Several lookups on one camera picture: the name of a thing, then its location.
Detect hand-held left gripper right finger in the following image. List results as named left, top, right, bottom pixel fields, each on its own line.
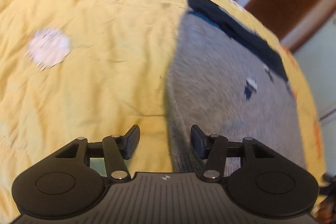
left=191, top=125, right=277, bottom=183

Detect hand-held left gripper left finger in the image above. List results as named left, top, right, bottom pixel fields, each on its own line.
left=54, top=125, right=141, bottom=183

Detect grey sweater with navy sleeves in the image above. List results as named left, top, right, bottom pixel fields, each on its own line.
left=164, top=0, right=308, bottom=174

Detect yellow printed blanket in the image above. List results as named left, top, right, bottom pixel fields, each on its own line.
left=0, top=0, right=329, bottom=218

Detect pale blue wardrobe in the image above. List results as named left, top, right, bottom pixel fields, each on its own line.
left=292, top=21, right=336, bottom=184

